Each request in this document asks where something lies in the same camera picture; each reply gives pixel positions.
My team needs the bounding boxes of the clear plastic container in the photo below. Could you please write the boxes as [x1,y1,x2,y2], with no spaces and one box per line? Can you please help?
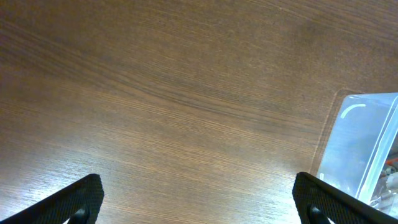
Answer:
[310,90,397,206]

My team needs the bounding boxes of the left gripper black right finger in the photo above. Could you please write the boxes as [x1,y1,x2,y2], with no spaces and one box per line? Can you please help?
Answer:
[292,172,397,224]

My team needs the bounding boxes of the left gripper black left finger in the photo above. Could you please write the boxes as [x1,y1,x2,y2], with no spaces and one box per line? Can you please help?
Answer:
[1,174,104,224]

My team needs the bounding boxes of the clear case coloured bits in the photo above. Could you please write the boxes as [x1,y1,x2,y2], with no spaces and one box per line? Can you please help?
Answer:
[370,173,397,219]

